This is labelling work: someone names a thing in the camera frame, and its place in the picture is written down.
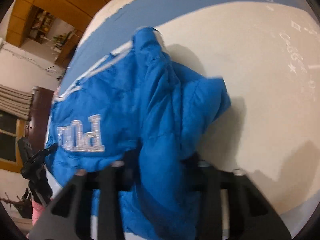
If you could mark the blue and white bedspread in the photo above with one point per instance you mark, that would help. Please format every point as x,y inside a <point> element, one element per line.
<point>267,54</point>

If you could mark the dark brown cabinet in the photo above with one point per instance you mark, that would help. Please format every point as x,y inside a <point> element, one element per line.
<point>36,127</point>

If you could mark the blue puffer jacket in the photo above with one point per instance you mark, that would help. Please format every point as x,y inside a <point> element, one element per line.
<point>139,98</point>

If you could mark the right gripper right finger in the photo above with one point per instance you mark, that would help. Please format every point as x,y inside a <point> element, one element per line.
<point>250,214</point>

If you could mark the wooden desk with shelf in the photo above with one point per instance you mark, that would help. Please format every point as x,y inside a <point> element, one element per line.
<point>51,38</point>

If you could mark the orange wooden wardrobe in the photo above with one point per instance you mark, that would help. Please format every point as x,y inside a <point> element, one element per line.
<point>77,13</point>

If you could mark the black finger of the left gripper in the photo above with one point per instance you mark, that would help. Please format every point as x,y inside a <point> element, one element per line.
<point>31,159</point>

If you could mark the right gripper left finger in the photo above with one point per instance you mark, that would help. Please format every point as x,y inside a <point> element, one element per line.
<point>88,202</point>

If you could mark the pink checkered clothing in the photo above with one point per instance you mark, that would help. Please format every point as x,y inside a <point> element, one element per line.
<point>37,211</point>

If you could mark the window with blind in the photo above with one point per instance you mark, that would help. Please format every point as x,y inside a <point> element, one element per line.
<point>15,108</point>

